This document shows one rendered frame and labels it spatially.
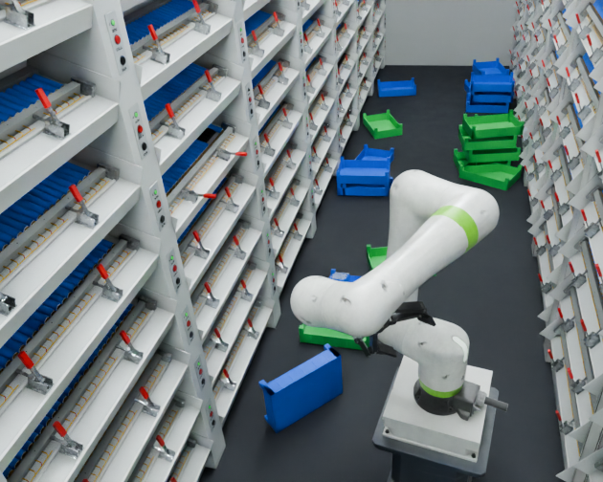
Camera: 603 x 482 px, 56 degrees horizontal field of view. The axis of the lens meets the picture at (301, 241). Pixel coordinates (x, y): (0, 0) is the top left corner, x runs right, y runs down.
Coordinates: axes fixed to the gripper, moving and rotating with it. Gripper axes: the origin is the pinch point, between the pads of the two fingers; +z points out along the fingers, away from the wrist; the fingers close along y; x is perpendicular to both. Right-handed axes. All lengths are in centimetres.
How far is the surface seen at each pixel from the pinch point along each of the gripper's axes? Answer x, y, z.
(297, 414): -23, 68, 30
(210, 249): -52, 35, -26
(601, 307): 2, -34, 47
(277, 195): -103, 34, 19
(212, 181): -63, 19, -34
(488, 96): -241, -47, 207
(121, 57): -44, -8, -82
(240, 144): -85, 14, -22
